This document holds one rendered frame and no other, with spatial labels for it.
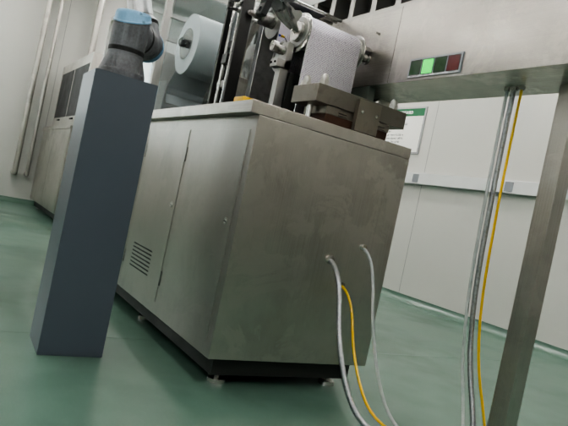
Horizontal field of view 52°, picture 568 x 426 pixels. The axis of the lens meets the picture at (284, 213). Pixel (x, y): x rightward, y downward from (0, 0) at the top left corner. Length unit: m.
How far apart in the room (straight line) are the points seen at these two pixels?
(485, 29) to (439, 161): 3.33
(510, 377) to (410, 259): 3.48
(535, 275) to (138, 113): 1.32
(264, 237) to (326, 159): 0.33
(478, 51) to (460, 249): 3.11
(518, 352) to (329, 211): 0.72
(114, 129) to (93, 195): 0.22
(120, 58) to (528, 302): 1.46
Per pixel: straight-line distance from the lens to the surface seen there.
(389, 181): 2.09
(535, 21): 1.92
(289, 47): 2.25
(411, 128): 5.64
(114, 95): 1.92
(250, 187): 1.78
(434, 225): 5.18
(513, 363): 1.92
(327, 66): 2.24
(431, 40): 2.19
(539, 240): 1.90
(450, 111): 5.37
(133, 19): 2.01
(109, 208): 1.92
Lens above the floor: 0.60
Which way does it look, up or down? 1 degrees down
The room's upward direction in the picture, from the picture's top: 12 degrees clockwise
